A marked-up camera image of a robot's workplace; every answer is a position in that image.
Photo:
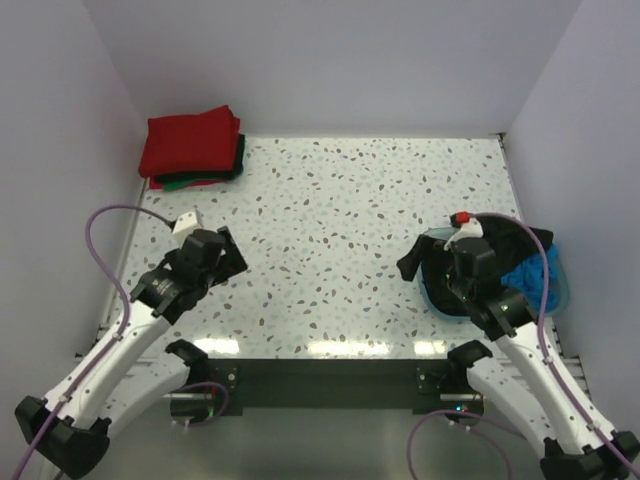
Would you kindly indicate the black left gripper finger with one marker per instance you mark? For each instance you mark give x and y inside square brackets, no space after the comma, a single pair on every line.
[219,274]
[232,257]

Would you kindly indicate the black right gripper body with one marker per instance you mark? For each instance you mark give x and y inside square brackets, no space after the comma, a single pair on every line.
[463,287]

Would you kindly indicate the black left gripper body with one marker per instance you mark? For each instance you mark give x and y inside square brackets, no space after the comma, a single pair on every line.
[203,281]

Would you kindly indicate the black t shirt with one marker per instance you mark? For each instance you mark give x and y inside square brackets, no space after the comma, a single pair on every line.
[508,239]
[236,170]

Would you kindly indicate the red t shirt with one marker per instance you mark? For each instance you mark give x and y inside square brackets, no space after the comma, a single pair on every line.
[190,143]
[155,183]

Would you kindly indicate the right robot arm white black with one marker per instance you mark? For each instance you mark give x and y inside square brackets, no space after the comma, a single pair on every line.
[517,368]

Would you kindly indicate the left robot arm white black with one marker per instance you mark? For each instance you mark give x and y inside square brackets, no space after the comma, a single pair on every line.
[68,426]

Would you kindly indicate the blue t shirt in basket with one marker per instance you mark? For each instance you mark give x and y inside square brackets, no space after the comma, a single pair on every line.
[528,277]

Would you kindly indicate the folded green t shirt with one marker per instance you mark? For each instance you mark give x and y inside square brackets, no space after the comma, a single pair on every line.
[183,184]

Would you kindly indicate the folded black t shirt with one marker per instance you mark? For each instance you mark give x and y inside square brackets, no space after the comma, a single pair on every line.
[236,170]

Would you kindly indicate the folded red t shirt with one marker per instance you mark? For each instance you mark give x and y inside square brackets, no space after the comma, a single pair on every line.
[155,183]

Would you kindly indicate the blue plastic basket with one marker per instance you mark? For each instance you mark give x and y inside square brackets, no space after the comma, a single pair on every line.
[438,299]

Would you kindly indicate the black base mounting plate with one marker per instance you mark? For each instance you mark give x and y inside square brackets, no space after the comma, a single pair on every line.
[420,386]

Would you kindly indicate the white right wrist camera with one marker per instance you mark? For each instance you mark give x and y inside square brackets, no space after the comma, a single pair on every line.
[466,225]

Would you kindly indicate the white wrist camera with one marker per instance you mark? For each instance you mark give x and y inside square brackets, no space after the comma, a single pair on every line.
[187,223]
[466,225]

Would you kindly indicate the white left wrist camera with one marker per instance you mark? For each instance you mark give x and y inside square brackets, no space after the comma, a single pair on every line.
[187,223]

